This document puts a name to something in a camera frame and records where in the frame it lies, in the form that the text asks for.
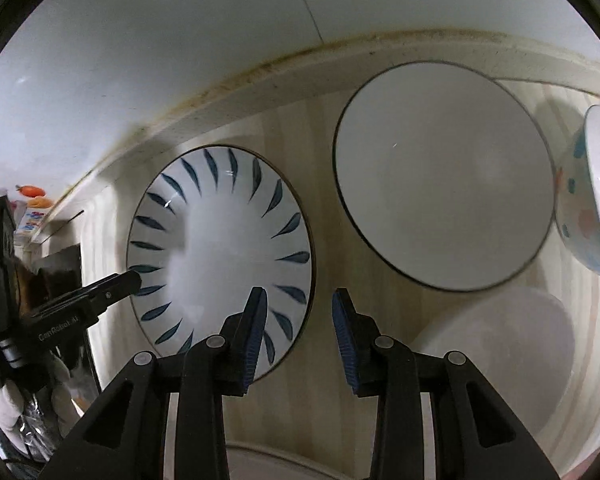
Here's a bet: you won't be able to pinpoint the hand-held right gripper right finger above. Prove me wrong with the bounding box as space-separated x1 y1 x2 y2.
331 287 563 480

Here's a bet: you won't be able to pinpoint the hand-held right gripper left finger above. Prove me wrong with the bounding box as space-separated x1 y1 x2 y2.
39 286 270 480

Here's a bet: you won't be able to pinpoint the white plate with dark rim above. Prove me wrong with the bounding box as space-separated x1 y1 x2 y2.
333 61 556 293

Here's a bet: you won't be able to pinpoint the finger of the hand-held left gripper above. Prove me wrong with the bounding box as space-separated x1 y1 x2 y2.
26 270 143 322

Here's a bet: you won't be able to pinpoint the polka dot ceramic bowl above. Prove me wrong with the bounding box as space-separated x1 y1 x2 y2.
554 105 600 283

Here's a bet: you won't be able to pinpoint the white ceramic dish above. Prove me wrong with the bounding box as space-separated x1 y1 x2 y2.
225 442 376 480

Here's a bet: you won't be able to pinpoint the plain white bowl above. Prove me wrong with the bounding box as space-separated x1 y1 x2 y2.
410 286 577 456

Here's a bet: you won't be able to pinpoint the blue leaf pattern plate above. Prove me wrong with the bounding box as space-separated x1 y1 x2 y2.
126 146 317 382

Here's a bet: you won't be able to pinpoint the colourful wall stickers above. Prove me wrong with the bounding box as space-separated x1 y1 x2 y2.
0 169 48 233

